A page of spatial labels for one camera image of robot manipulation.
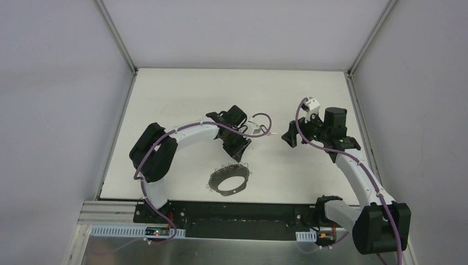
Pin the white cable duct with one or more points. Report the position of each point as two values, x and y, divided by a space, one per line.
150 232
306 236

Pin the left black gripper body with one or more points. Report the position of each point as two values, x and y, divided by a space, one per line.
234 142

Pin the left white cable duct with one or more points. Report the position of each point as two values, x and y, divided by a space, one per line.
150 232

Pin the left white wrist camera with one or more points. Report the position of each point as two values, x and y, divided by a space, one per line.
253 128

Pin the aluminium frame rail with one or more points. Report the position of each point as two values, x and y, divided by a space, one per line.
107 213

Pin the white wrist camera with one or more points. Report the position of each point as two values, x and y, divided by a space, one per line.
312 107
253 128

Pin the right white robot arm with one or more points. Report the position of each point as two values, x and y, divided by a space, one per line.
381 224

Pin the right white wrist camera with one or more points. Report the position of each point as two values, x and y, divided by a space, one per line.
312 107

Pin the right white cable duct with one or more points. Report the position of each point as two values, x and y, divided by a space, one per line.
306 236

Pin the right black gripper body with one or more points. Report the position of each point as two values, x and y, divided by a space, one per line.
297 131

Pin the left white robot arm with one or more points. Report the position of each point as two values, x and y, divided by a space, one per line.
154 151

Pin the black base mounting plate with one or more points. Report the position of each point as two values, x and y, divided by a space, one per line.
240 221

